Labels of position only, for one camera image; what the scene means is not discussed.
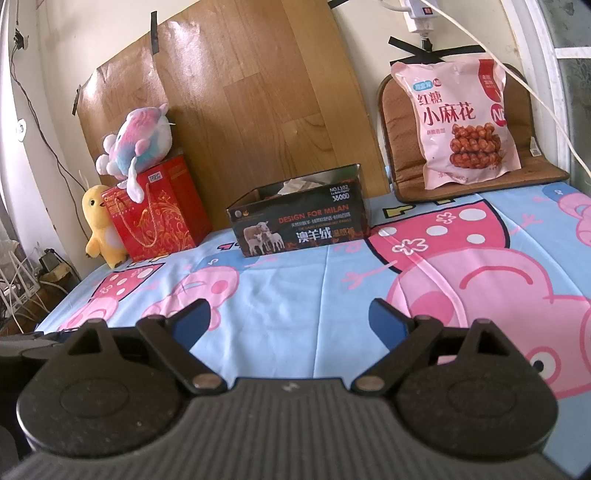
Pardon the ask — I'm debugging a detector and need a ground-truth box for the white wire rack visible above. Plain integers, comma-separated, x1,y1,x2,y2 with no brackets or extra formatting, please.
0,240,42,324

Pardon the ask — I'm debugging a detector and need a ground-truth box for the dark printed cardboard box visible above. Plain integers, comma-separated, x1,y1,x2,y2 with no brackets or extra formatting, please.
225,162,372,258

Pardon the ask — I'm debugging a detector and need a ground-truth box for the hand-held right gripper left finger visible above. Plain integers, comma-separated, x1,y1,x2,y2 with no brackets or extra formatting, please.
67,298,227,395

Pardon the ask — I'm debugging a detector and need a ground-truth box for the black tape cross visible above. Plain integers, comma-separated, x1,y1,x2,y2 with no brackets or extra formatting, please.
388,36,435,64

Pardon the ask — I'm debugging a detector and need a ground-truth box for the white power strip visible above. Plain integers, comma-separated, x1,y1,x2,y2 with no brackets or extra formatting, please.
399,0,439,35

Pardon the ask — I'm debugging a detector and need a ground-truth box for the black power adapter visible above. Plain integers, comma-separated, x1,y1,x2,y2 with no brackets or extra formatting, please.
39,248,62,274

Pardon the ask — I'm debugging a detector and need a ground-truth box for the pink snack bag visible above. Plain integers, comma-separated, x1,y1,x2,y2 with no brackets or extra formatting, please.
390,52,522,190

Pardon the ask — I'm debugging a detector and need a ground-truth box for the wood-pattern wall sheet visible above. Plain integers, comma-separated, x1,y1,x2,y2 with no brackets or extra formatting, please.
76,0,391,232

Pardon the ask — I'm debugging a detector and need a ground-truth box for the white framed window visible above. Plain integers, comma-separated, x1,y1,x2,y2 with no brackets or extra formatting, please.
505,0,591,183

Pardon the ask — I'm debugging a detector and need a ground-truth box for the yellow chick plush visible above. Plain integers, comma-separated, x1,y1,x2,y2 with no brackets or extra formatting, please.
82,185,127,269

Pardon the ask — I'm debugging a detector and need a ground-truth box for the white cable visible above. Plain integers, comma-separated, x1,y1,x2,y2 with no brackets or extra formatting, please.
429,0,591,181

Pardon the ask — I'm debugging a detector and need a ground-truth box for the black wall wire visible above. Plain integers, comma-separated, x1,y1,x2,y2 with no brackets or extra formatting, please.
7,28,88,278

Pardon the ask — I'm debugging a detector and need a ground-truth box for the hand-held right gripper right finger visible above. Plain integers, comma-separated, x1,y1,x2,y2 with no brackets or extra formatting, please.
353,298,525,395

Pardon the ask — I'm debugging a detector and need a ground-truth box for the brown seat cushion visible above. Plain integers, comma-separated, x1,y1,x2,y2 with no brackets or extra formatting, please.
376,62,571,204

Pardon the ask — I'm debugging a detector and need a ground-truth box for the cartoon printed bed sheet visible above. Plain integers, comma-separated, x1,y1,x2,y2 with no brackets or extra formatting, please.
34,178,591,402

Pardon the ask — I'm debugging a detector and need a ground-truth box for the pink and blue fish plush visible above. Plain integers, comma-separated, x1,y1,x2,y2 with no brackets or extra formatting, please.
95,104,175,204

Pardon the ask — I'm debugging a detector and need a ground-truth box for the red gift bag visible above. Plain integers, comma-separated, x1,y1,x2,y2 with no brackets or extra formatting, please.
102,154,213,261

